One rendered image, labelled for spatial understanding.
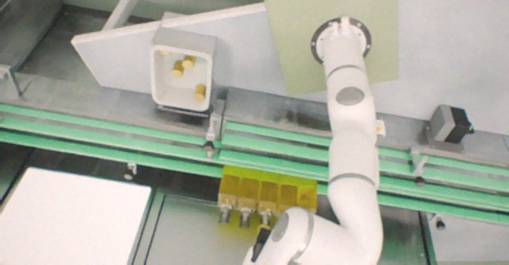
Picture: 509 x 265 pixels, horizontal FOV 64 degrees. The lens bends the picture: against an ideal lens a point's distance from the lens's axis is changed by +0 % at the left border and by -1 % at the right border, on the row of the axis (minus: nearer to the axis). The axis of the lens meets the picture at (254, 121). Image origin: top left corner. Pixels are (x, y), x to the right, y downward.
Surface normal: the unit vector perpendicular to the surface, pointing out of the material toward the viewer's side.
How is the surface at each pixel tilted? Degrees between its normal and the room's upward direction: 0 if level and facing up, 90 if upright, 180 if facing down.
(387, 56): 4
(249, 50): 0
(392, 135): 90
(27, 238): 90
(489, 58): 0
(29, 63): 90
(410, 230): 90
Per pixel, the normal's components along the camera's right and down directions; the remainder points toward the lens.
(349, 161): -0.24, -0.71
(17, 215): 0.14, -0.67
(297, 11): -0.06, 0.69
